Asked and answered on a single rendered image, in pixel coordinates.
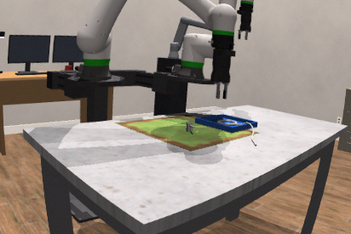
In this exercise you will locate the green grassy ground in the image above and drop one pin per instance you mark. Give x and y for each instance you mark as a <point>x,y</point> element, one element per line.
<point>173,130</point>

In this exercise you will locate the white ring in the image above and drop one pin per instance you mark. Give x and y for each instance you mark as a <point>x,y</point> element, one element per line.
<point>229,124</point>

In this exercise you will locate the blue tray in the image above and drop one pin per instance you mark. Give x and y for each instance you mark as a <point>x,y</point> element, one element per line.
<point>211,121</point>

